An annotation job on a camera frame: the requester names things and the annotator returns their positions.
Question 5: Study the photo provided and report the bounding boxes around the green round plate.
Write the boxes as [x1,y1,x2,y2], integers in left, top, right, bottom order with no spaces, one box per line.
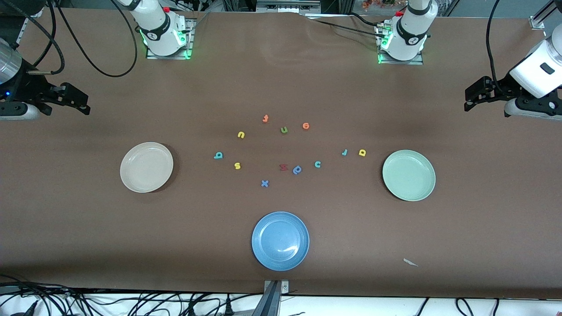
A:
[382,150,436,202]

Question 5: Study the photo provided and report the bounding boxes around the silver metal device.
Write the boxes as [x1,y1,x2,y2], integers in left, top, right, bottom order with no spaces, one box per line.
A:
[256,0,321,14]

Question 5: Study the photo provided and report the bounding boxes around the dried orange plant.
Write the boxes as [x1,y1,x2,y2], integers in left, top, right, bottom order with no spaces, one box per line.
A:
[362,0,404,10]

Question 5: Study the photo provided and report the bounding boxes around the thick black floor cable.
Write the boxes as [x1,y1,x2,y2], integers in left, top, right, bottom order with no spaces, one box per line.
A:
[0,274,95,316]

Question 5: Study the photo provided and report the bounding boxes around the grey aluminium post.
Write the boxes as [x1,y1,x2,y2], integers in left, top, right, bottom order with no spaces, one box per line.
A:
[252,281,281,316]

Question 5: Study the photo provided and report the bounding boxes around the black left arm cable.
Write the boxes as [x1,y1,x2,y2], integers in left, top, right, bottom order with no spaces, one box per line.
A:
[485,0,502,90]

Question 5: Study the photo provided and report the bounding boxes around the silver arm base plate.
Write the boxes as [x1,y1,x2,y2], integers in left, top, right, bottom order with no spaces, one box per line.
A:
[146,18,195,60]
[377,24,424,65]

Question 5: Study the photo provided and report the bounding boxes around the beige round plate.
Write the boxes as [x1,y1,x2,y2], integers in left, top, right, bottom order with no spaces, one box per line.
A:
[120,142,174,193]

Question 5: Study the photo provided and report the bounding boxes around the black cable with grey plug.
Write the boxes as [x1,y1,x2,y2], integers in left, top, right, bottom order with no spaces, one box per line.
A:
[9,300,41,316]

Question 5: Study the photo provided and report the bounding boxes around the black cable to arm base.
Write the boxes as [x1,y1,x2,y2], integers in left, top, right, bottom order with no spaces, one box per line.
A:
[313,18,387,40]
[347,12,380,28]

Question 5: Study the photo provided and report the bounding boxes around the looped black floor cable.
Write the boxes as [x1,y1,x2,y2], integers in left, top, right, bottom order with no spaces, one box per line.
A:
[456,298,476,316]

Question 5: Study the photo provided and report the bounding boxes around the blue round plate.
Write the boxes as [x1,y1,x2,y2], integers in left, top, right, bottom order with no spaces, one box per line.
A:
[252,212,310,271]

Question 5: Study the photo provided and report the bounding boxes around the silver metal bracket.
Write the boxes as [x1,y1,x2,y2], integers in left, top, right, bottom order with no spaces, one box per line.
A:
[263,280,289,294]

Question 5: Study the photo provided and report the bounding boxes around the aluminium corner profile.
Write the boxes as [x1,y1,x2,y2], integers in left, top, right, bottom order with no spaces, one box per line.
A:
[529,0,556,30]

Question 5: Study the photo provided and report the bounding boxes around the brown table cover mat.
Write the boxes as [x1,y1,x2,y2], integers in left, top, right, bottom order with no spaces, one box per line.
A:
[0,7,562,300]

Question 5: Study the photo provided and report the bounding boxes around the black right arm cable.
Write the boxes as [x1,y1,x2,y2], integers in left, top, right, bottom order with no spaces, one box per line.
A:
[0,0,138,78]

